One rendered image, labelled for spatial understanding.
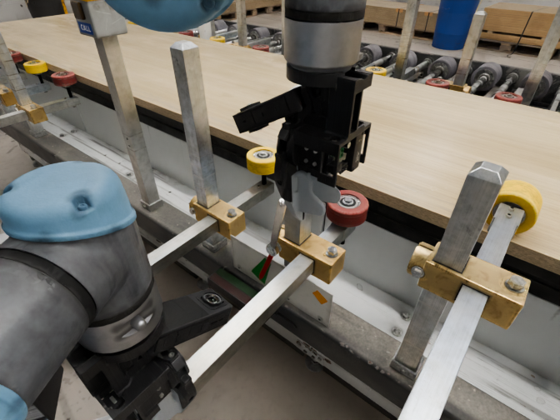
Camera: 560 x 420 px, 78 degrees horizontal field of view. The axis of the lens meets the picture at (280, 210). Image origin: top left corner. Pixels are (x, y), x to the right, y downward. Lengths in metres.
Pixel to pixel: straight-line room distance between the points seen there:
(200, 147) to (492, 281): 0.54
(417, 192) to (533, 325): 0.32
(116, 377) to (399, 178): 0.63
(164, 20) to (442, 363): 0.38
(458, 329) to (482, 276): 0.09
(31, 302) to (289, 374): 1.28
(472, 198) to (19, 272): 0.41
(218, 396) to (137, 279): 1.17
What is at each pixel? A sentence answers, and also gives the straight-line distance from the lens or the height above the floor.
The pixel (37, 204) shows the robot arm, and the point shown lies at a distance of 0.25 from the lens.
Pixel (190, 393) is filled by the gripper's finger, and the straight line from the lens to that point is 0.45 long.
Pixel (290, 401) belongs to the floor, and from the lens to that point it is 1.42.
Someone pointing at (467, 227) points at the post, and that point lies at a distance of 0.46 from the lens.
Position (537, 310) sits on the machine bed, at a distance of 0.81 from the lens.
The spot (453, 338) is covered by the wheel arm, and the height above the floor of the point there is 0.96.
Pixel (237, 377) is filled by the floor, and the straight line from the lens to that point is 1.47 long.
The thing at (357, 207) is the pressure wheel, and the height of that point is 0.91.
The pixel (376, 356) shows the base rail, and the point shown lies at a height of 0.70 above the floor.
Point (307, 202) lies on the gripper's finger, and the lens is 0.44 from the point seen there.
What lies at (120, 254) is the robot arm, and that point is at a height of 1.13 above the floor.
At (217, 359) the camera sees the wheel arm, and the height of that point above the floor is 0.86.
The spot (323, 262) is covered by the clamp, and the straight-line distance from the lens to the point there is 0.61.
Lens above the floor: 1.30
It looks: 38 degrees down
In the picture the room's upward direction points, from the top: straight up
